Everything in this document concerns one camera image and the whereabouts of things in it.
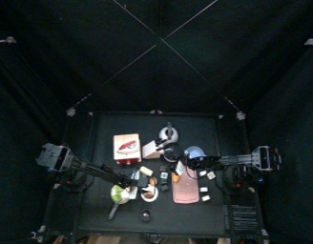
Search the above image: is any silver toy kettle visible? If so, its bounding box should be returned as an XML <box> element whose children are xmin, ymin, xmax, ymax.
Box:
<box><xmin>158</xmin><ymin>121</ymin><xmax>180</xmax><ymax>145</ymax></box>

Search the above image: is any white box with red print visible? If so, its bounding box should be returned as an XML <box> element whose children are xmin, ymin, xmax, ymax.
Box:
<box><xmin>112</xmin><ymin>132</ymin><xmax>143</xmax><ymax>166</ymax></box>

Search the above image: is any white round plate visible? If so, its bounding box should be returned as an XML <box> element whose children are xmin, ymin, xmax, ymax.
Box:
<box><xmin>140</xmin><ymin>187</ymin><xmax>160</xmax><ymax>203</ymax></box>

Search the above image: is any white printed card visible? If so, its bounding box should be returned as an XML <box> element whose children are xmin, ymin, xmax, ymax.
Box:
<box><xmin>174</xmin><ymin>160</ymin><xmax>186</xmax><ymax>176</ymax></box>

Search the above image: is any black toy pot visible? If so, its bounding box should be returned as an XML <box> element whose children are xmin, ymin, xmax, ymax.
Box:
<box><xmin>162</xmin><ymin>143</ymin><xmax>184</xmax><ymax>163</ymax></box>

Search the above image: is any yellow toy butter block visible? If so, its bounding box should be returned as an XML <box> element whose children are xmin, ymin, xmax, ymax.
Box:
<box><xmin>139</xmin><ymin>166</ymin><xmax>155</xmax><ymax>177</ymax></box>

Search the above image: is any beige wooden knife block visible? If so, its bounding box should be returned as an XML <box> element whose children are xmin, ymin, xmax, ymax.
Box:
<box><xmin>141</xmin><ymin>140</ymin><xmax>166</xmax><ymax>160</ymax></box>

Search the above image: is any pink cutting board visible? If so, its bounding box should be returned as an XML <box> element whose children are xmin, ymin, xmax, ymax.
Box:
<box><xmin>170</xmin><ymin>165</ymin><xmax>200</xmax><ymax>205</ymax></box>

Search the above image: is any small black round cup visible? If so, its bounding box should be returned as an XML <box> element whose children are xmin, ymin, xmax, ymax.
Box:
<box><xmin>140</xmin><ymin>209</ymin><xmax>153</xmax><ymax>222</ymax></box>

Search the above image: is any blue toy bowl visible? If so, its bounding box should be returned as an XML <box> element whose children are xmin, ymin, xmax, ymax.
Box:
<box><xmin>183</xmin><ymin>145</ymin><xmax>207</xmax><ymax>160</ymax></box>

